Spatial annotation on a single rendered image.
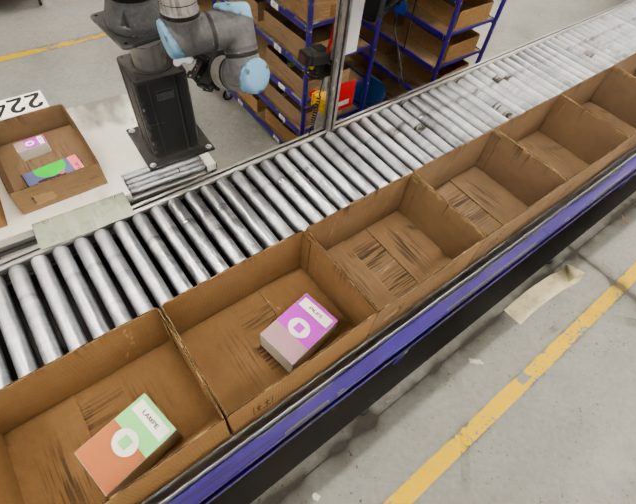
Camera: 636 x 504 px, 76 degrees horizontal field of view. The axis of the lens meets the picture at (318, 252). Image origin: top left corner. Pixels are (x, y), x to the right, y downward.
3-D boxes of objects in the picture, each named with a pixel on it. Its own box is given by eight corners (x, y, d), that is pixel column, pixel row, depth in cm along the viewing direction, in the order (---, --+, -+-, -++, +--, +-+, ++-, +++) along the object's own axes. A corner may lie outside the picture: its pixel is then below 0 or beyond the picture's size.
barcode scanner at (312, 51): (293, 73, 156) (298, 45, 148) (318, 69, 162) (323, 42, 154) (304, 82, 153) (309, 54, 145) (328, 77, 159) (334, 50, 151)
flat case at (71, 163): (22, 178, 143) (20, 175, 142) (77, 156, 152) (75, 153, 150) (37, 201, 138) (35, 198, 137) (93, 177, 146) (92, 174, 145)
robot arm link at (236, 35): (210, 5, 96) (223, 62, 104) (255, -3, 100) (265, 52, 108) (199, 4, 103) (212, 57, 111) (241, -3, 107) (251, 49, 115)
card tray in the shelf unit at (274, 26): (263, 28, 222) (263, 9, 214) (307, 15, 235) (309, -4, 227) (308, 64, 206) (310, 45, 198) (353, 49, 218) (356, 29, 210)
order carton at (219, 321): (300, 264, 120) (304, 227, 106) (365, 342, 107) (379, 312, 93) (173, 336, 104) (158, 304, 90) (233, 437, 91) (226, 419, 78)
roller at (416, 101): (405, 104, 200) (412, 101, 202) (487, 167, 178) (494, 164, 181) (408, 94, 196) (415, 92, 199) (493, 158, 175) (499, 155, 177)
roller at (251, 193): (240, 175, 163) (239, 166, 159) (318, 266, 141) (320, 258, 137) (229, 180, 161) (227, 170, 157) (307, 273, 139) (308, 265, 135)
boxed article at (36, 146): (19, 153, 152) (12, 144, 148) (47, 143, 156) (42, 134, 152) (24, 162, 150) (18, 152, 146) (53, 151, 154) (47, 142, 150)
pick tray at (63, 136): (72, 124, 164) (61, 102, 156) (109, 183, 148) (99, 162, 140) (-7, 149, 153) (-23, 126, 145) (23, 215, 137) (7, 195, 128)
